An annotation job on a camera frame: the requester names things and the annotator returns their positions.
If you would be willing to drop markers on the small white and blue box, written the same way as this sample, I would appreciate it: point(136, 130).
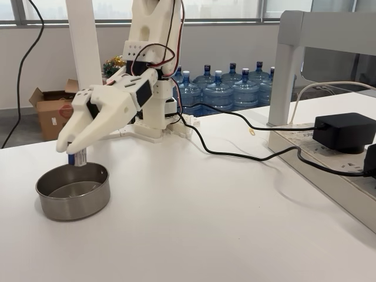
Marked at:
point(79, 158)

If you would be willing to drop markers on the open brown cardboard box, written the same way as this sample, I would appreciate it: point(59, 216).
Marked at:
point(48, 123)

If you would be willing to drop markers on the round metal bowl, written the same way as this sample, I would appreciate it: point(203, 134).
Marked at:
point(73, 205)

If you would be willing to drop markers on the green tinsel Christmas wreath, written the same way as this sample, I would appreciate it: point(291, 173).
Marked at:
point(113, 66)

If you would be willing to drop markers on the blue water jug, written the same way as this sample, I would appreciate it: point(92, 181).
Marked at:
point(208, 79)
point(266, 91)
point(233, 77)
point(189, 94)
point(218, 94)
point(259, 75)
point(245, 91)

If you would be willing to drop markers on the yellow rubber band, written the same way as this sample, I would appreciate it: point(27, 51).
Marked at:
point(254, 133)

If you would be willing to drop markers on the white desk riser shelf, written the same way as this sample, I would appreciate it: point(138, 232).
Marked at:
point(289, 29)

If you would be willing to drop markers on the white power strip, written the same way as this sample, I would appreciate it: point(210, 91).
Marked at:
point(323, 164)

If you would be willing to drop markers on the black power adapter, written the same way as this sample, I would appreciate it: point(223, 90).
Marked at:
point(340, 129)

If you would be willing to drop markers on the black plug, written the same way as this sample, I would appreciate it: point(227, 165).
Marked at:
point(370, 161)

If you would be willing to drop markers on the white camera post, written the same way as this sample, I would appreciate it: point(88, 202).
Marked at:
point(82, 44)

